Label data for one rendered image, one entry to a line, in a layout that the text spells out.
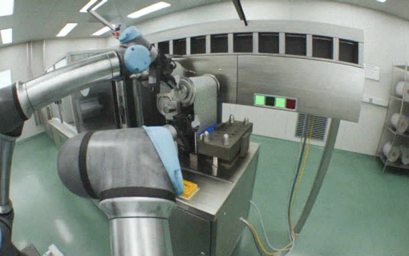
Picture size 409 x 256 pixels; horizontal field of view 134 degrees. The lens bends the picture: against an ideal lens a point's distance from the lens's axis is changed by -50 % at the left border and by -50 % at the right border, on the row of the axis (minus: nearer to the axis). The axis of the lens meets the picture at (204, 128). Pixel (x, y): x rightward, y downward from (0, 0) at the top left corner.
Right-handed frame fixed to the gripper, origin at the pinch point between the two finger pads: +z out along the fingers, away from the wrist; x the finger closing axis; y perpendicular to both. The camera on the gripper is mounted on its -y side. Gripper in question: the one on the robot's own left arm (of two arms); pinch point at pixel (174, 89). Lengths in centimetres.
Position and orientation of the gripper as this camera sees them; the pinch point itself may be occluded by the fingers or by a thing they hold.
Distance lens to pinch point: 81.5
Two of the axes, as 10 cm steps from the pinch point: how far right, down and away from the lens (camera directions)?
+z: 3.9, 3.7, 8.4
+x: -8.7, -1.6, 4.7
